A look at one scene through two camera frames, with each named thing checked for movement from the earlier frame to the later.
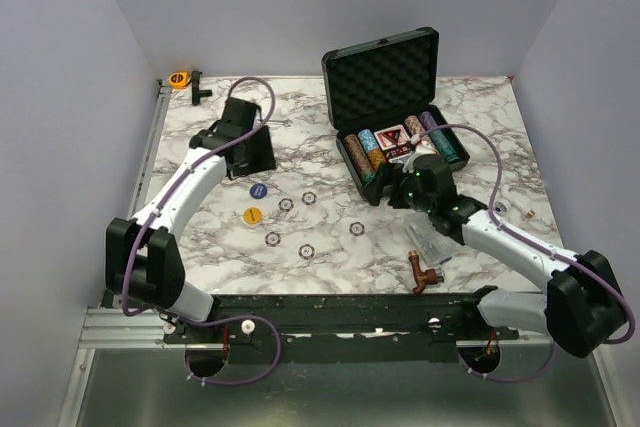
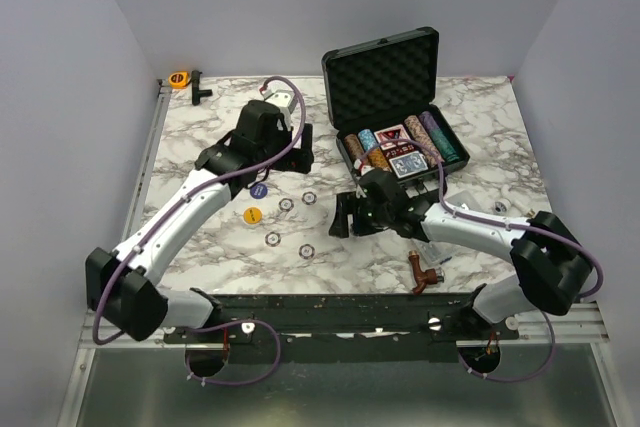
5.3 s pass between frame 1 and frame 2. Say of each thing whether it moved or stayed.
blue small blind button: stayed
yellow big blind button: stayed
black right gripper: moved
